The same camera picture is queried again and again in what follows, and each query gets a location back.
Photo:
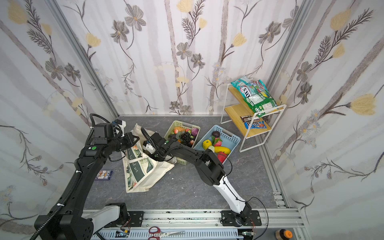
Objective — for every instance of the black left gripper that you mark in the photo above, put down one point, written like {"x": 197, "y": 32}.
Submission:
{"x": 130, "y": 141}

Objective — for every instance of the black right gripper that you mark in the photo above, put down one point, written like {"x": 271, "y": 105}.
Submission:
{"x": 153, "y": 141}

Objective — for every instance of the light green plastic basket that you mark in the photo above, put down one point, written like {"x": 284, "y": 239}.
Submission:
{"x": 179, "y": 127}

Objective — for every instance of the cream canvas grocery bag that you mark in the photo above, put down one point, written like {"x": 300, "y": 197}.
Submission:
{"x": 141, "y": 171}

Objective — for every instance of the light blue plastic basket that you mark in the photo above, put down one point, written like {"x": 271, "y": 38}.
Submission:
{"x": 229, "y": 140}

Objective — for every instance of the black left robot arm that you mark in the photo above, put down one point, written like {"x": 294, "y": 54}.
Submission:
{"x": 64, "y": 221}

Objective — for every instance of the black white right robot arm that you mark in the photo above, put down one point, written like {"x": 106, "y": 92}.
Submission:
{"x": 209, "y": 168}

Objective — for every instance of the brown candy bag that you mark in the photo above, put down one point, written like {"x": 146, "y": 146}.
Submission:
{"x": 246, "y": 119}

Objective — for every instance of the green snack bag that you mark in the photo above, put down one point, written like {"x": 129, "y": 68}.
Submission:
{"x": 255, "y": 95}

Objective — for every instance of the black toy grapes bunch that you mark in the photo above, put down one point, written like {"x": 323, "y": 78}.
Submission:
{"x": 187, "y": 139}

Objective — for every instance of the purple toy cabbage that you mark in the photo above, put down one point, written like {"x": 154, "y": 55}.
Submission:
{"x": 194, "y": 131}

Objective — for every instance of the blue playing cards box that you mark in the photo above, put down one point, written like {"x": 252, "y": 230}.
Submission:
{"x": 104, "y": 175}

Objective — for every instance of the yellow toy lemon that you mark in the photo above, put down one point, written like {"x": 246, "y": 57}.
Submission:
{"x": 206, "y": 144}

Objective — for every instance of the dark brown toy fruit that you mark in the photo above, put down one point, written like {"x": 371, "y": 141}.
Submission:
{"x": 216, "y": 134}

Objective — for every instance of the pink red toy strawberry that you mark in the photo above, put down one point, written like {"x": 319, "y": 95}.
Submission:
{"x": 217, "y": 142}

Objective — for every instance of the white metal wooden shelf rack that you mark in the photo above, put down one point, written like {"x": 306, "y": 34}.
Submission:
{"x": 237, "y": 111}

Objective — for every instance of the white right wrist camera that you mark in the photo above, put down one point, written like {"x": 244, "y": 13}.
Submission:
{"x": 148, "y": 148}

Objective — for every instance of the red handled scissors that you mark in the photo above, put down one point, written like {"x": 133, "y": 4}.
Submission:
{"x": 156, "y": 233}

